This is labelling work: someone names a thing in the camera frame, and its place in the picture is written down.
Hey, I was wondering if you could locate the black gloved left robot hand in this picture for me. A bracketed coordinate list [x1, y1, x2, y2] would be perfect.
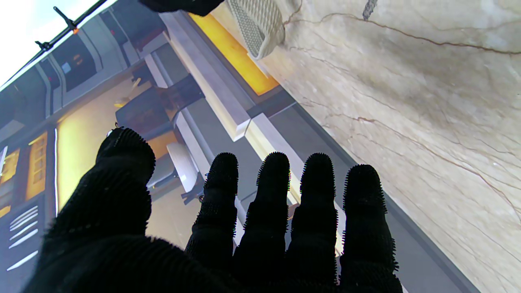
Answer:
[22, 127, 403, 293]

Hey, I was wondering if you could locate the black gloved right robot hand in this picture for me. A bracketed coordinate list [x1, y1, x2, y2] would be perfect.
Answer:
[138, 0, 225, 17]

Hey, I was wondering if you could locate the pale grey braided belt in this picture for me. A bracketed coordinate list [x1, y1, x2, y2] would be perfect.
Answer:
[226, 0, 286, 60]

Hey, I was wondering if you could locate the printed kitchen scene backdrop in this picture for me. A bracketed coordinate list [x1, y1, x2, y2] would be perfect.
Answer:
[0, 0, 481, 293]

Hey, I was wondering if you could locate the black backdrop stand rod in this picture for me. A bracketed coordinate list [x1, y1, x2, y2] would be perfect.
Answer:
[0, 0, 118, 88]

